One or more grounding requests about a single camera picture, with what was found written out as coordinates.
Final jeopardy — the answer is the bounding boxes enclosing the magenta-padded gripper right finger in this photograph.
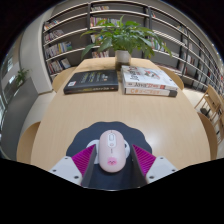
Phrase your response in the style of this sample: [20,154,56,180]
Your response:
[129,143,178,188]

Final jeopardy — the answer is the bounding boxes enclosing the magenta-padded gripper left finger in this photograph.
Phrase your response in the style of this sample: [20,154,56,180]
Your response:
[49,143,98,188]

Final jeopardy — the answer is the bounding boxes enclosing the pink computer mouse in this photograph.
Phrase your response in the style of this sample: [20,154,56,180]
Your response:
[97,129,128,174]

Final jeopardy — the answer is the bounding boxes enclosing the dark cartoon-eyed mouse pad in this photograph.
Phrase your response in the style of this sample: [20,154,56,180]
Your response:
[65,121,153,191]

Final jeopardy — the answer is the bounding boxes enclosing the white red-lettered book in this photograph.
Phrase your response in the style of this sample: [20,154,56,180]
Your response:
[123,87,179,98]

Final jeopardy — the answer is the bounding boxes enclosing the light wooden slatted chairs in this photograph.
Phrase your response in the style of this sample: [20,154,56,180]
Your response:
[194,84,224,144]

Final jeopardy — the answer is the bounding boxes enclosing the black hardcover book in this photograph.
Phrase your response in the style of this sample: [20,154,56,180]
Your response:
[63,69,120,95]

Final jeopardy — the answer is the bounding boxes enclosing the white illustrated book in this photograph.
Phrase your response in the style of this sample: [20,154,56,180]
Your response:
[120,65,179,92]

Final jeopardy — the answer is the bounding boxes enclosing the small distant potted plant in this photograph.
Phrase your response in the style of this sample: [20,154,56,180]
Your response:
[14,68,30,88]

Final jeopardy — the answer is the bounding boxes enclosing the grey bookshelf unit with books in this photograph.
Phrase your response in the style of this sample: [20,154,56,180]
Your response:
[41,0,224,98]

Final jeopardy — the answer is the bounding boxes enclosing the green potted plant, white pot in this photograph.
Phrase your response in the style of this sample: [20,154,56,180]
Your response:
[80,14,173,72]

